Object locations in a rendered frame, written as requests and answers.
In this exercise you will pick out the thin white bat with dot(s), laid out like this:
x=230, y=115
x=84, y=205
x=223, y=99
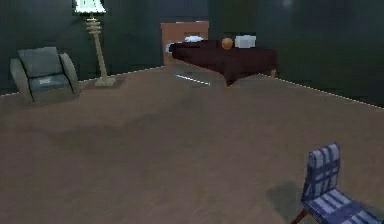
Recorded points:
x=192, y=79

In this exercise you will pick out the dark red bed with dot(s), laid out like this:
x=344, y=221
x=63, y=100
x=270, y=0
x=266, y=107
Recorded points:
x=230, y=58

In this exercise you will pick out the small white object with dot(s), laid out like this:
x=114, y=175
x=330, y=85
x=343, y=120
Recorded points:
x=193, y=38

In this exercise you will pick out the orange ball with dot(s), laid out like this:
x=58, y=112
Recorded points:
x=227, y=43

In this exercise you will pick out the beige floor lamp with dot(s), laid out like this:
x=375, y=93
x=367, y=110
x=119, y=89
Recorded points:
x=96, y=36

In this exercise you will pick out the blue striped chair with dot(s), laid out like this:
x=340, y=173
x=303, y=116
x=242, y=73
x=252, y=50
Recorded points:
x=325, y=186

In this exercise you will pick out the grey armchair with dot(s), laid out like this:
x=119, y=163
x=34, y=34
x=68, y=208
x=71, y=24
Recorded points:
x=43, y=71

